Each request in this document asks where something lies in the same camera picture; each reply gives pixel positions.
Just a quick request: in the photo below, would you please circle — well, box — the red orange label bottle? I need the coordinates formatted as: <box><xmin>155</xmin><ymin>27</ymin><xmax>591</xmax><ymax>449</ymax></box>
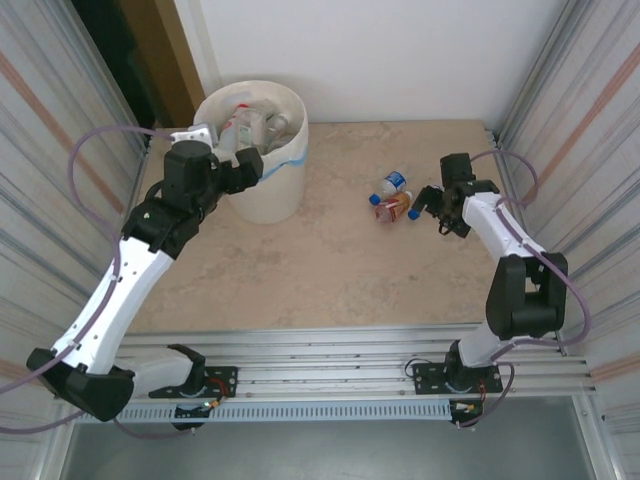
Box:
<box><xmin>374</xmin><ymin>189</ymin><xmax>415</xmax><ymax>226</ymax></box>

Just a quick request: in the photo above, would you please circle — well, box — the green label square bottle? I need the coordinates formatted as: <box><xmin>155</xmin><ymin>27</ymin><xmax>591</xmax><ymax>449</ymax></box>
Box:
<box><xmin>237</xmin><ymin>112</ymin><xmax>266</xmax><ymax>147</ymax></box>

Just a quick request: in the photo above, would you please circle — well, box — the blue label bottle blue cap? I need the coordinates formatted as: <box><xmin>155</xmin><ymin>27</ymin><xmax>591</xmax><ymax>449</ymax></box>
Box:
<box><xmin>368</xmin><ymin>169</ymin><xmax>410</xmax><ymax>206</ymax></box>

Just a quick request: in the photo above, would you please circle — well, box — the clear bottle white cap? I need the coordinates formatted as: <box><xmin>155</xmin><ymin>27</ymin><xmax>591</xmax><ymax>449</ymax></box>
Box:
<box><xmin>263</xmin><ymin>113</ymin><xmax>292</xmax><ymax>150</ymax></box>

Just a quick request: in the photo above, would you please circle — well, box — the cream plastic bin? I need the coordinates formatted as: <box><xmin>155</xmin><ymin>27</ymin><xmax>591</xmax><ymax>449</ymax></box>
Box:
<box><xmin>193</xmin><ymin>79</ymin><xmax>308</xmax><ymax>225</ymax></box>

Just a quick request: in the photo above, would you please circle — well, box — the translucent white bin liner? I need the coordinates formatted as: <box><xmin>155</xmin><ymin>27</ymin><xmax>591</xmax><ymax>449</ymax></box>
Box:
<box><xmin>193</xmin><ymin>79</ymin><xmax>308</xmax><ymax>184</ymax></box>

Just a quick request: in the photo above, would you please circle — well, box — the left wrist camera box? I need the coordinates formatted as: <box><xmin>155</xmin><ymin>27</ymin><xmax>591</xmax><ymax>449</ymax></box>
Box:
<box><xmin>171</xmin><ymin>123</ymin><xmax>220</xmax><ymax>150</ymax></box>

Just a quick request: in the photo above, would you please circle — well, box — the aluminium frame post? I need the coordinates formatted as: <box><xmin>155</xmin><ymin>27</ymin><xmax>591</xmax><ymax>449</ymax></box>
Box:
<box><xmin>62</xmin><ymin>0</ymin><xmax>154</xmax><ymax>151</ymax></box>
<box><xmin>497</xmin><ymin>0</ymin><xmax>589</xmax><ymax>144</ymax></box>

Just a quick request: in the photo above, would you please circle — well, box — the wooden door frame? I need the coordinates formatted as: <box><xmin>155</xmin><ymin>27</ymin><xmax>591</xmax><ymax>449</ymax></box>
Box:
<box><xmin>117</xmin><ymin>0</ymin><xmax>206</xmax><ymax>129</ymax></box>

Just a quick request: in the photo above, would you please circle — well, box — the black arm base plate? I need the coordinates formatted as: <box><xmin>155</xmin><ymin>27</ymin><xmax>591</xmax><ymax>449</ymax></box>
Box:
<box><xmin>412</xmin><ymin>362</ymin><xmax>504</xmax><ymax>396</ymax></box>
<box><xmin>148</xmin><ymin>366</ymin><xmax>239</xmax><ymax>400</ymax></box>

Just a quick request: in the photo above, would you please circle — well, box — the aluminium rail frame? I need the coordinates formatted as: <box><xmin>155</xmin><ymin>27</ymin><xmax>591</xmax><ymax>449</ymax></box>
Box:
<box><xmin>54</xmin><ymin>322</ymin><xmax>599</xmax><ymax>404</ymax></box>

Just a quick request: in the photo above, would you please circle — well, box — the white slotted cable duct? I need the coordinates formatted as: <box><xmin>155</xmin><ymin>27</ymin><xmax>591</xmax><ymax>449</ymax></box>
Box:
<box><xmin>73</xmin><ymin>402</ymin><xmax>454</xmax><ymax>425</ymax></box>

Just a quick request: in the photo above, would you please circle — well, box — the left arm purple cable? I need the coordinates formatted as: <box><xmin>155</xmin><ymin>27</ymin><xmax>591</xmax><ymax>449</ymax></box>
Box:
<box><xmin>0</xmin><ymin>125</ymin><xmax>196</xmax><ymax>441</ymax></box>

